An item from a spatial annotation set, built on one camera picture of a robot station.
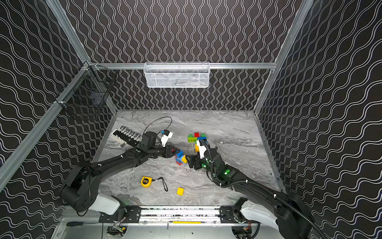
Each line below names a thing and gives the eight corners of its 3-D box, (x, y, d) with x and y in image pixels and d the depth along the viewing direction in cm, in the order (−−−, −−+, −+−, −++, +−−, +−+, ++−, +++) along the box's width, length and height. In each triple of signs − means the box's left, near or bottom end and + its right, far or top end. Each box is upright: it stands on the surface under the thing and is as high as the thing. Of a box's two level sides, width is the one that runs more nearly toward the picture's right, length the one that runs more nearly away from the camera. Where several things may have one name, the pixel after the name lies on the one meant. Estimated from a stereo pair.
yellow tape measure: (141, 187, 85) (139, 185, 83) (142, 178, 89) (141, 176, 86) (150, 187, 85) (149, 185, 83) (152, 178, 89) (151, 176, 86)
